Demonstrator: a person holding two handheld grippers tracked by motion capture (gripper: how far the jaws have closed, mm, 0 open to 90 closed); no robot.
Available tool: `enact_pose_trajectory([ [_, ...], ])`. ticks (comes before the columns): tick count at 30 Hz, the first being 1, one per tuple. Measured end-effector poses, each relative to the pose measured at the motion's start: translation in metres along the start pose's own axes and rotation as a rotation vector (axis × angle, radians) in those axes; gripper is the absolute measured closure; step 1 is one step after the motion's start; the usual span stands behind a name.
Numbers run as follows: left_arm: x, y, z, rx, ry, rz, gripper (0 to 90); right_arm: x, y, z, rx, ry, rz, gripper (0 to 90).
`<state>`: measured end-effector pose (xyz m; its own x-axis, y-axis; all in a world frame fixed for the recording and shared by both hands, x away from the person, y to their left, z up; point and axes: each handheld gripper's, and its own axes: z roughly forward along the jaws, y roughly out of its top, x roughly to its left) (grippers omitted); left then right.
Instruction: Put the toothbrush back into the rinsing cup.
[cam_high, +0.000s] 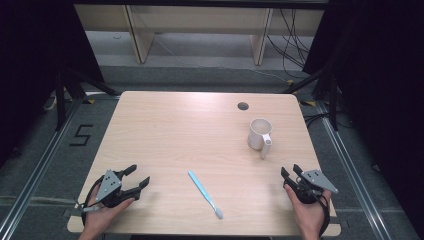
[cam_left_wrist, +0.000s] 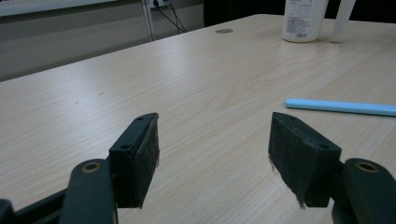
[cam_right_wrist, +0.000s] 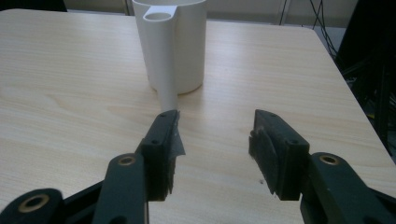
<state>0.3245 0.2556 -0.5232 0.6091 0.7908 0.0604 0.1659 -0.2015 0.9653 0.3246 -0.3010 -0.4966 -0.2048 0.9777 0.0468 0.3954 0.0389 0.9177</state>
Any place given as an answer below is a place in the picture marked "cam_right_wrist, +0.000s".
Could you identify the dark chair back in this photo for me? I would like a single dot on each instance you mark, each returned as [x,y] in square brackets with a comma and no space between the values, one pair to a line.
[31,4]

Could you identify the dark equipment rack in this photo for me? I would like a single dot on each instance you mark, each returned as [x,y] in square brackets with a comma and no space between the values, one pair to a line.
[370,62]

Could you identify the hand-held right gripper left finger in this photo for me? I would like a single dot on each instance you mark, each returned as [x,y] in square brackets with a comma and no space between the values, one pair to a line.
[158,149]

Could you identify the white ceramic mug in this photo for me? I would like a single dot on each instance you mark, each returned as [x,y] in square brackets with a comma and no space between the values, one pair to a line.
[190,46]

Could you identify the metal stand leg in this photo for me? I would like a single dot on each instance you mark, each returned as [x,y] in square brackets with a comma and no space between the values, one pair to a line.
[127,6]
[283,11]

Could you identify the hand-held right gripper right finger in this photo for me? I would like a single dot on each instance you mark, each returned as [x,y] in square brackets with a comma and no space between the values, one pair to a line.
[285,155]

